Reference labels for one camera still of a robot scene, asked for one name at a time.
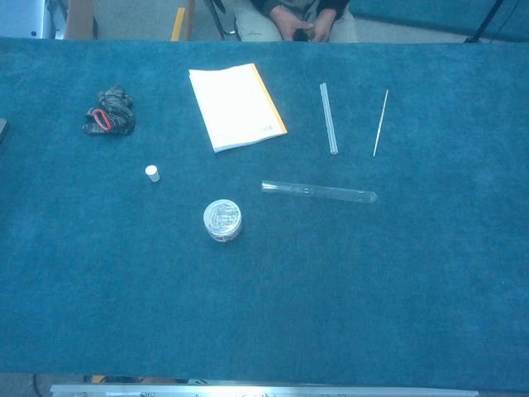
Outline clear glass test tube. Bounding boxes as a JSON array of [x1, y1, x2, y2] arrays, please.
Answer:
[[260, 179, 378, 204]]

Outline round clear paper clip box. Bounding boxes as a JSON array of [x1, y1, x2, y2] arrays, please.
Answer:
[[203, 198, 244, 244]]

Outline white notebook with orange spine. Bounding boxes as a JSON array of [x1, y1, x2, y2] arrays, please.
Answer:
[[188, 62, 288, 154]]

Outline teal table cloth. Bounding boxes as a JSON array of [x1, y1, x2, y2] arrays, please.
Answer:
[[0, 36, 529, 392]]

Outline thin white rod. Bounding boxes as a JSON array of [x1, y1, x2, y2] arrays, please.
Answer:
[[372, 88, 390, 158]]

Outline seated person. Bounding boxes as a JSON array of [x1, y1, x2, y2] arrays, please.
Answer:
[[234, 0, 360, 44]]

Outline red carabiner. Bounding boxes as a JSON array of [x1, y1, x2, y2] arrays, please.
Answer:
[[91, 108, 112, 132]]

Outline black chair leg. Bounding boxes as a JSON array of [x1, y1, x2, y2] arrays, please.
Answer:
[[205, 0, 241, 41]]

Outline brown cardboard box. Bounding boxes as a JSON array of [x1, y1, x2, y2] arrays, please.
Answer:
[[64, 0, 98, 41]]

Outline black tripod leg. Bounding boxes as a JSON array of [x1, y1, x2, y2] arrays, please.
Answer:
[[463, 0, 506, 44]]

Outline silver metal cabinet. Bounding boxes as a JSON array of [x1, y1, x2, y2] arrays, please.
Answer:
[[0, 0, 67, 41]]

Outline aluminium rail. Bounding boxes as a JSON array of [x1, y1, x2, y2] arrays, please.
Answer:
[[49, 383, 479, 397]]

